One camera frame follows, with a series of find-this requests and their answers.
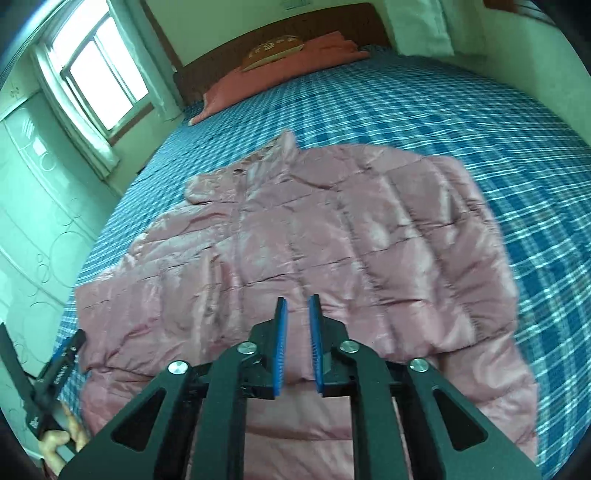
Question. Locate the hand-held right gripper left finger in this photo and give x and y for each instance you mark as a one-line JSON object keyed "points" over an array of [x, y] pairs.
{"points": [[281, 350]]}

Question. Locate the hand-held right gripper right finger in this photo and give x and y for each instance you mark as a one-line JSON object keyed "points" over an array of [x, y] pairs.
{"points": [[316, 346]]}

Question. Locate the pink puffer jacket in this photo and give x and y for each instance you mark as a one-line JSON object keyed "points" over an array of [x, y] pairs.
{"points": [[323, 221]]}

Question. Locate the person's left hand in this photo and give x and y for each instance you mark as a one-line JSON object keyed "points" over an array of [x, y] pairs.
{"points": [[55, 441]]}

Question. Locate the white glass-door wardrobe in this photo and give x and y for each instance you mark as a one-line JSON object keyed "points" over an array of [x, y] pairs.
{"points": [[37, 207]]}

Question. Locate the bed with blue plaid sheet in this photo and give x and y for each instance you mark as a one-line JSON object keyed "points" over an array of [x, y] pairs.
{"points": [[415, 101]]}

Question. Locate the salmon pink pillow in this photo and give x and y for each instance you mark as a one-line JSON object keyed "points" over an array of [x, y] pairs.
{"points": [[318, 55]]}

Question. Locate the orange printed cushion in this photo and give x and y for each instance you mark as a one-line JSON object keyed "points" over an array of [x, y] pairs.
{"points": [[272, 50]]}

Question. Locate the window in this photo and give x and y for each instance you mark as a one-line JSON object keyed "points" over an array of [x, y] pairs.
{"points": [[101, 74]]}

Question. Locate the brown wooden headboard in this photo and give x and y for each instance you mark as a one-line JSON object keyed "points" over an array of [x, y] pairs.
{"points": [[231, 50]]}

